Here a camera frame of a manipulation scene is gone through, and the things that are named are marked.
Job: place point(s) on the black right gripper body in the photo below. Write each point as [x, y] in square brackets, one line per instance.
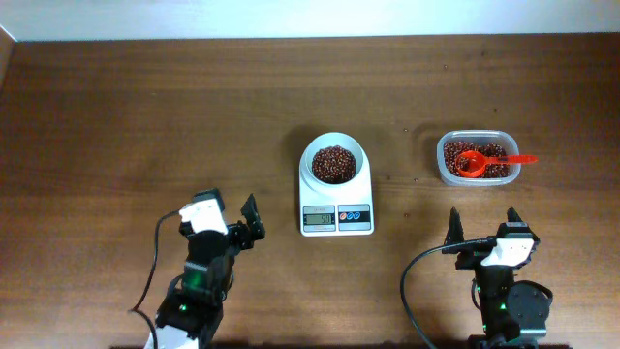
[478, 259]

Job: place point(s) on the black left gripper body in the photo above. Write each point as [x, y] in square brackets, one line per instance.
[237, 235]

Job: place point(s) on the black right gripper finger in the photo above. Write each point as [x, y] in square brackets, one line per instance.
[512, 216]
[455, 234]

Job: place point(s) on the red plastic scoop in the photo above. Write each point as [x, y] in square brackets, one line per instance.
[473, 164]

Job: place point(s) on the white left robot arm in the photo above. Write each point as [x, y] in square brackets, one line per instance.
[193, 308]

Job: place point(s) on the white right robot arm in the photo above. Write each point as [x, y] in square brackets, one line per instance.
[513, 312]

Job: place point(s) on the red beans in bowl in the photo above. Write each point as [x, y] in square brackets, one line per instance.
[334, 165]

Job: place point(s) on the white metal bowl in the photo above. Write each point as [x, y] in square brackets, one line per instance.
[326, 140]

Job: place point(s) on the white digital kitchen scale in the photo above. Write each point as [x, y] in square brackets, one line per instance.
[336, 210]

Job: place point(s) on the clear plastic container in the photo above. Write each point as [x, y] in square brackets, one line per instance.
[478, 137]

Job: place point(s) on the red adzuki beans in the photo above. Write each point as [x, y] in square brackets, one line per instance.
[452, 150]

